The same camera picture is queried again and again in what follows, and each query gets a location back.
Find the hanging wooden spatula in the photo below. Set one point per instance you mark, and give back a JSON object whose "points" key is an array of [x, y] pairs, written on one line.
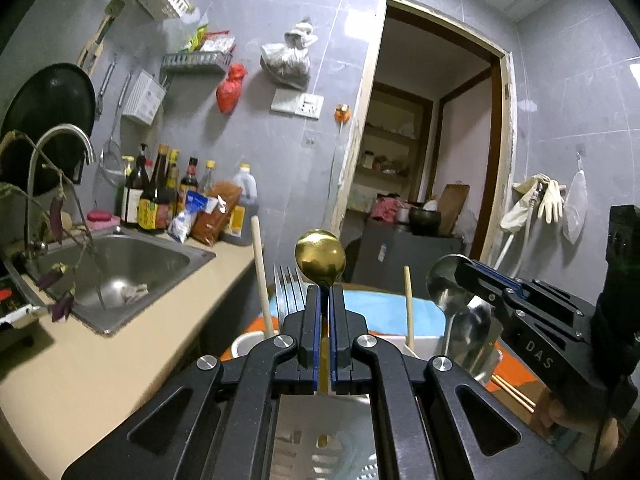
{"points": [[97, 42]]}

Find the pink soap dish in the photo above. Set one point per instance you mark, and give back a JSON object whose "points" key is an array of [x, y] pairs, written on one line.
{"points": [[102, 217]]}

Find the red plastic bag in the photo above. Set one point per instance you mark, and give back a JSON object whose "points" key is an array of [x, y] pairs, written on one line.
{"points": [[230, 92]]}

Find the black gas stove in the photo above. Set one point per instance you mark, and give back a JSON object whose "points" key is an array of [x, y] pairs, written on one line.
{"points": [[15, 310]]}

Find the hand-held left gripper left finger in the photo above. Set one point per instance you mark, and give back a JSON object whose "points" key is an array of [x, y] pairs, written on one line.
{"points": [[313, 320]]}

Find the white door frame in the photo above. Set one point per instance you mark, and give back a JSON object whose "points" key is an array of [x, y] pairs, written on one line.
{"points": [[357, 135]]}

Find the black wok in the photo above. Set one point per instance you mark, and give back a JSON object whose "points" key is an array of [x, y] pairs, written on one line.
{"points": [[45, 110]]}

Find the red white snack packet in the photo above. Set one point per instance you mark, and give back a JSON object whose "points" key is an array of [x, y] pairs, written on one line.
{"points": [[217, 42]]}

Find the wooden storage shelf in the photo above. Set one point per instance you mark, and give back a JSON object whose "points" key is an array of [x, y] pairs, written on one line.
{"points": [[387, 160]]}

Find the red cap sauce bottle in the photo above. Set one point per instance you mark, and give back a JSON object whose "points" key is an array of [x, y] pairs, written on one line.
{"points": [[188, 182]]}

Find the yellow green snack packet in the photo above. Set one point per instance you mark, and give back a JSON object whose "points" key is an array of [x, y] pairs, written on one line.
{"points": [[196, 40]]}

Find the cream rubber gloves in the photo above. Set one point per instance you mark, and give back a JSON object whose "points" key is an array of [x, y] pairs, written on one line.
{"points": [[542, 200]]}

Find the orange and blue cloth mat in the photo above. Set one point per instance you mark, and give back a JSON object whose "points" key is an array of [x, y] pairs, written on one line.
{"points": [[380, 305]]}

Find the orange wall hook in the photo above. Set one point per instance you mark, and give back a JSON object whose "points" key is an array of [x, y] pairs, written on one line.
{"points": [[342, 113]]}

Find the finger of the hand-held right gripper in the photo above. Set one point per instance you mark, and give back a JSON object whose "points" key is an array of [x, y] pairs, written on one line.
{"points": [[480, 290], [497, 276]]}

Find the cooking oil jug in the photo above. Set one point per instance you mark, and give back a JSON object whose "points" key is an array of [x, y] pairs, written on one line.
{"points": [[247, 190]]}

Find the white wall socket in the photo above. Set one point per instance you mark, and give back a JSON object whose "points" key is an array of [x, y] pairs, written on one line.
{"points": [[296, 104]]}

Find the hanging steel spatula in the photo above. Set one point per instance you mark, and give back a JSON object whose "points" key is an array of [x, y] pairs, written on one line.
{"points": [[106, 87]]}

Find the gold spoon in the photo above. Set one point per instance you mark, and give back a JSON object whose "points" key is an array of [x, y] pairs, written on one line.
{"points": [[320, 257]]}

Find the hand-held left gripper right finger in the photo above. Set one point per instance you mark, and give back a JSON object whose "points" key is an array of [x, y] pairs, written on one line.
{"points": [[336, 320]]}

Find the wooden cutting board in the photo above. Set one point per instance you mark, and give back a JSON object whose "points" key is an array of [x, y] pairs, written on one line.
{"points": [[454, 210]]}

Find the tall dark sauce bottle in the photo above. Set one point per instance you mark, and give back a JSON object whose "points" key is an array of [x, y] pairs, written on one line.
{"points": [[156, 200]]}

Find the orange brown packet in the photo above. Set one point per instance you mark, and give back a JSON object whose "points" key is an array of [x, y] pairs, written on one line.
{"points": [[215, 220]]}

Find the blue white packet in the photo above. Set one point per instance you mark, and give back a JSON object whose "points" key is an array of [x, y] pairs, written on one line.
{"points": [[187, 215]]}

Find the crumpled cloth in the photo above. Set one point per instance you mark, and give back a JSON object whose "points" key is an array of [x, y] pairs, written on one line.
{"points": [[132, 294]]}

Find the black pot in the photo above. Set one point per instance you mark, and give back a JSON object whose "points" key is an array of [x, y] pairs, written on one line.
{"points": [[425, 220]]}

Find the thin wooden chopstick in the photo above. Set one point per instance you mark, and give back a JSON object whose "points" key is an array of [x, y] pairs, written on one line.
{"points": [[507, 396], [510, 390]]}

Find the steel spoon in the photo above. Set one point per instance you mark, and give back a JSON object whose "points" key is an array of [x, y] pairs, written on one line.
{"points": [[472, 332], [442, 280]]}

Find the steel fork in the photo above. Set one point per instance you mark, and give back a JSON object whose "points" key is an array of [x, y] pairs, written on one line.
{"points": [[290, 295]]}

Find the clear hanging plastic bag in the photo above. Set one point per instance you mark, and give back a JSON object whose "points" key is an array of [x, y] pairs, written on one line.
{"points": [[575, 205]]}

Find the white utensil holder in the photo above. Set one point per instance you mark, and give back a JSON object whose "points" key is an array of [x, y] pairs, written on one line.
{"points": [[440, 347]]}

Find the grey cabinet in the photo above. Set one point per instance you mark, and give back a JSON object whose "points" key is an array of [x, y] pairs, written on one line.
{"points": [[400, 260]]}

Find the steel sink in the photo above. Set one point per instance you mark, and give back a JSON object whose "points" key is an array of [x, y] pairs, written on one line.
{"points": [[150, 260]]}

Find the steel faucet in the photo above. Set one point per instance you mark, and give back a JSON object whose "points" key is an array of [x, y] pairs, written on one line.
{"points": [[65, 132]]}

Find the white wall utensil box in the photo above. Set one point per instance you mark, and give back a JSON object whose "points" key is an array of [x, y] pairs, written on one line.
{"points": [[145, 97]]}

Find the hanging mesh strainer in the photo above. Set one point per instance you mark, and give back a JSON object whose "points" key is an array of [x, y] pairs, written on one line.
{"points": [[112, 160]]}

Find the yellow label sauce bottle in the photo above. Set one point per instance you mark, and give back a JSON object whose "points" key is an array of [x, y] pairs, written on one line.
{"points": [[174, 180]]}

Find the clear yellow cap bottle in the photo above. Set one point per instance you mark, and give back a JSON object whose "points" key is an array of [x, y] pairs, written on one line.
{"points": [[208, 177]]}

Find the pink cloth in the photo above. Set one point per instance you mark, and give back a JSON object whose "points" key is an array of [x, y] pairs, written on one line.
{"points": [[387, 209]]}

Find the clear bag with dark contents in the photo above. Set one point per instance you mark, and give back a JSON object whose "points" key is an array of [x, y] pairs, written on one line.
{"points": [[290, 60]]}

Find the person's right hand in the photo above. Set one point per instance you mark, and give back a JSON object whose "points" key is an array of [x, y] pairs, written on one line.
{"points": [[575, 422]]}

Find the grey wall shelf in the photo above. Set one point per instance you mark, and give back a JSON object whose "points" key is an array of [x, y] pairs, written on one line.
{"points": [[197, 62]]}

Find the flat steel utensil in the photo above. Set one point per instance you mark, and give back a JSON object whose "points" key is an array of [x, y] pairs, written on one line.
{"points": [[492, 325]]}

